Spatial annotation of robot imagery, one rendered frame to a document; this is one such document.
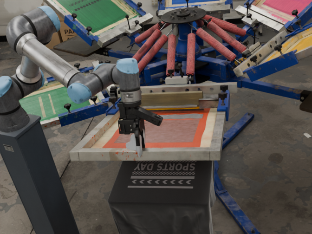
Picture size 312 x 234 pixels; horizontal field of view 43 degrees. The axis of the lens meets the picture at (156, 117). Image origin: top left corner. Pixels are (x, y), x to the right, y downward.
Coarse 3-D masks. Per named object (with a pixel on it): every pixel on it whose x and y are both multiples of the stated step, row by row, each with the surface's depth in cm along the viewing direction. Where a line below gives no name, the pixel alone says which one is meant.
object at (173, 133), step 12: (168, 120) 195; (180, 120) 193; (192, 120) 191; (204, 120) 190; (168, 132) 178; (180, 132) 176; (192, 132) 175; (156, 144) 165; (168, 144) 164; (180, 144) 163; (192, 144) 161
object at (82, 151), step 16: (224, 112) 187; (96, 128) 182; (224, 128) 176; (80, 144) 163; (80, 160) 157; (96, 160) 155; (112, 160) 154; (128, 160) 152; (144, 160) 151; (160, 160) 150; (176, 160) 148; (192, 160) 147; (208, 160) 146
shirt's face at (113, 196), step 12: (120, 168) 195; (132, 168) 194; (204, 168) 186; (120, 180) 188; (204, 180) 180; (120, 192) 181; (132, 192) 180; (144, 192) 178; (156, 192) 177; (168, 192) 176; (180, 192) 175; (192, 192) 174; (204, 192) 173
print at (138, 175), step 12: (144, 168) 193; (156, 168) 191; (168, 168) 190; (180, 168) 189; (192, 168) 188; (132, 180) 186; (144, 180) 185; (156, 180) 184; (168, 180) 183; (180, 180) 182; (192, 180) 181
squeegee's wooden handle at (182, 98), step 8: (144, 96) 207; (152, 96) 206; (160, 96) 205; (168, 96) 204; (176, 96) 203; (184, 96) 202; (192, 96) 201; (200, 96) 200; (144, 104) 208; (152, 104) 207; (160, 104) 206; (168, 104) 205; (176, 104) 204; (184, 104) 204; (192, 104) 203
